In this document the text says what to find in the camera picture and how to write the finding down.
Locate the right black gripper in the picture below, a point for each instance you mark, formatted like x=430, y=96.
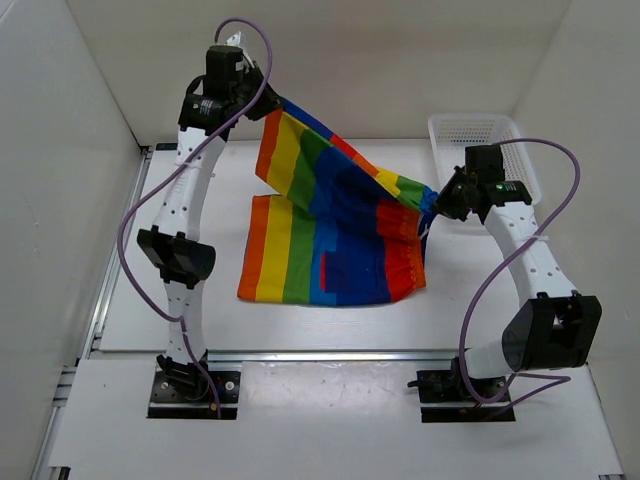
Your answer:
x=447, y=207

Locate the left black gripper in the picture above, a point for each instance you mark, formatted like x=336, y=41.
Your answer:
x=272, y=102

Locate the rainbow striped shorts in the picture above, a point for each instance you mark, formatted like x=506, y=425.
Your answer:
x=336, y=231

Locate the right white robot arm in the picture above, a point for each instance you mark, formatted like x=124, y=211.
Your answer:
x=556, y=324

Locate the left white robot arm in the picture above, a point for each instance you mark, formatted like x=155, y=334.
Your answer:
x=172, y=243

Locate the small black corner label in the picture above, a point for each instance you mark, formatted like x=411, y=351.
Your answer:
x=166, y=147

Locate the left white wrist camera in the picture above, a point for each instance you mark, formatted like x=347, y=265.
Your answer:
x=238, y=39

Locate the aluminium front rail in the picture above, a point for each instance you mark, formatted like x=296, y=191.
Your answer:
x=409, y=355

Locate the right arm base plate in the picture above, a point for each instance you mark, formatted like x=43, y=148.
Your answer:
x=444, y=399

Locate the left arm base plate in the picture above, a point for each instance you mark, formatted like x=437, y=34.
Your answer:
x=171, y=400

